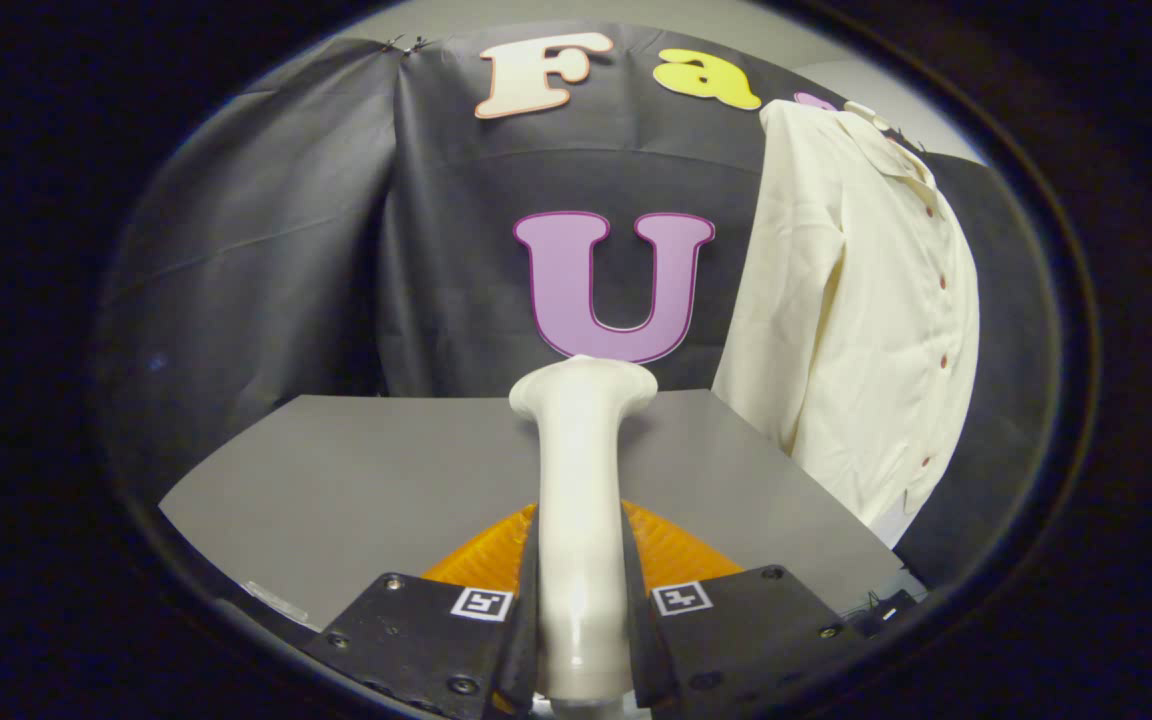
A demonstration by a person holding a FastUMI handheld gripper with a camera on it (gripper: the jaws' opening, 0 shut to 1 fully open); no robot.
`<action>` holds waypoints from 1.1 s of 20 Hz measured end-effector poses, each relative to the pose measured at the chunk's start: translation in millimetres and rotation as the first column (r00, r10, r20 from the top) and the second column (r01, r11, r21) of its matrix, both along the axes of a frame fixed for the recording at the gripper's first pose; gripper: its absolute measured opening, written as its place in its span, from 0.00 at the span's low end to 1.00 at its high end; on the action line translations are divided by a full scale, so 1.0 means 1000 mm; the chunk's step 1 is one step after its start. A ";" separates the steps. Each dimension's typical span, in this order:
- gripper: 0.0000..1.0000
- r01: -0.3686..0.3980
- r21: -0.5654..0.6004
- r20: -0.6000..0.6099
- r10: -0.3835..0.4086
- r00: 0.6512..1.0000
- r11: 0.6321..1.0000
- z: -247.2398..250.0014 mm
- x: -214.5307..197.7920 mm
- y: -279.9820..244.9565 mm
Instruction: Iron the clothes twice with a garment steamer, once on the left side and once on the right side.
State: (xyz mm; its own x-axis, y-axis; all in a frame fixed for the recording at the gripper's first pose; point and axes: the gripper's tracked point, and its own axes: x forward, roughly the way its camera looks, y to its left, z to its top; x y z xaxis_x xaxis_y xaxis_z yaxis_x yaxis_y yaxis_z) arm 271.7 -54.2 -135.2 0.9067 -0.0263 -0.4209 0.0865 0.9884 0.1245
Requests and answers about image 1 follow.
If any white garment steamer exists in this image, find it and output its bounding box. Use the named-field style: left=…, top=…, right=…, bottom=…
left=509, top=355, right=659, bottom=720

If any cream button shirt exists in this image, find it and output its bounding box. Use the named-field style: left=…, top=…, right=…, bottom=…
left=712, top=98, right=981, bottom=549

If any black backdrop cloth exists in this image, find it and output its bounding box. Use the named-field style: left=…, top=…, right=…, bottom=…
left=96, top=22, right=1062, bottom=591

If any white ironing board pad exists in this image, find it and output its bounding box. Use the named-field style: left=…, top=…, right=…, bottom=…
left=866, top=495, right=922, bottom=549

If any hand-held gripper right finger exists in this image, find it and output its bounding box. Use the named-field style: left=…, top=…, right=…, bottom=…
left=620, top=500, right=867, bottom=716

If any white cabinet with grey top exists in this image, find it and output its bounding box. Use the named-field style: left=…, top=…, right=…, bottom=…
left=158, top=388, right=907, bottom=633

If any black box device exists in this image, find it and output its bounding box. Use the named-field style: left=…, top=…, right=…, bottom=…
left=841, top=588, right=922, bottom=638

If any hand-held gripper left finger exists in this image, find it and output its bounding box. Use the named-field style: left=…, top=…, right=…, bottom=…
left=301, top=503, right=541, bottom=720

